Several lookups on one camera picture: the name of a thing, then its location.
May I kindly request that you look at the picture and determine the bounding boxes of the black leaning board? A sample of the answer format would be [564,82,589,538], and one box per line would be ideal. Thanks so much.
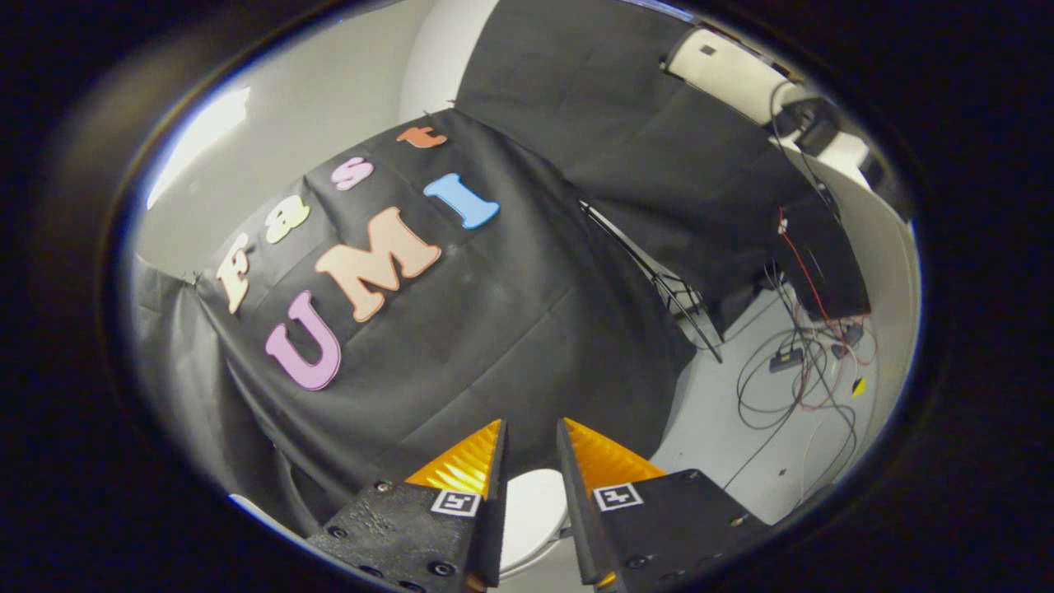
[774,194,872,322]

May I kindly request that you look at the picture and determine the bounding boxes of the black tripod light stand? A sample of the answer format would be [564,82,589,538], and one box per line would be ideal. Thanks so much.
[581,200,725,365]

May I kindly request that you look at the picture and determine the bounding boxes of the white toilet lid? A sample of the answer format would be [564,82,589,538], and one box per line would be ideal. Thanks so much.
[498,468,571,571]

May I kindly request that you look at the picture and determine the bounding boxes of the black box device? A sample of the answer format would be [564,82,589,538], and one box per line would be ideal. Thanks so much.
[795,99,842,157]

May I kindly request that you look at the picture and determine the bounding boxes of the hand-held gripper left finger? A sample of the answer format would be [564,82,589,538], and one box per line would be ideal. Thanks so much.
[306,418,510,593]

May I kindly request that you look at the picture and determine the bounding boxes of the tangle of floor cables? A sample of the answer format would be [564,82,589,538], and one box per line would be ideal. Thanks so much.
[725,264,878,495]

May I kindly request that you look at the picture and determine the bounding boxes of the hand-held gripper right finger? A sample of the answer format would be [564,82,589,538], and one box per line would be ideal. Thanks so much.
[556,418,775,590]

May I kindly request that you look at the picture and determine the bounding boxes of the black backdrop cloth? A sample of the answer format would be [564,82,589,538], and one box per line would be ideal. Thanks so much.
[132,0,874,536]

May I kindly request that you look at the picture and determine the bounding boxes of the white cylindrical appliance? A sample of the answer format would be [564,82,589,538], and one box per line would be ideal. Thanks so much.
[663,29,816,124]

